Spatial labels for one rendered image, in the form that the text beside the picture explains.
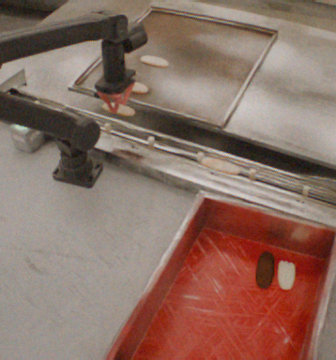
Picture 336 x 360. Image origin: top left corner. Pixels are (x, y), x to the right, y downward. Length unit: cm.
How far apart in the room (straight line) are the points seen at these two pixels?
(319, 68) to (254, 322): 83
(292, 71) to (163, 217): 62
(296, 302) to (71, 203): 57
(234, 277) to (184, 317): 14
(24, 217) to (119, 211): 24
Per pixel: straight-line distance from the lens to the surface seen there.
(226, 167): 111
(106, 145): 119
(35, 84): 161
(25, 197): 115
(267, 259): 96
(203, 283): 92
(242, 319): 88
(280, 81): 134
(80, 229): 104
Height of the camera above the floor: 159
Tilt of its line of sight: 39 degrees down
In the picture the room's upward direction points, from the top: straight up
